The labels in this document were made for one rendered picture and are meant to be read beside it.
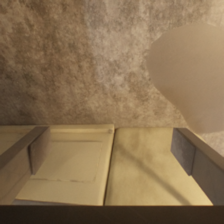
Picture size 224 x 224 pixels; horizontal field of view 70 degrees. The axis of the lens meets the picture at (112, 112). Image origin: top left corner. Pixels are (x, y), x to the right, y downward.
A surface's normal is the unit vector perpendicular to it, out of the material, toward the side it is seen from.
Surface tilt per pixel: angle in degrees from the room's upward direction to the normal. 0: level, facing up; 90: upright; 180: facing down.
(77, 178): 90
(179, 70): 0
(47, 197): 90
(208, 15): 0
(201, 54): 0
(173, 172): 90
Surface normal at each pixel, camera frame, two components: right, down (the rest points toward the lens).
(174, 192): -0.13, -0.78
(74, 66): -0.12, 0.62
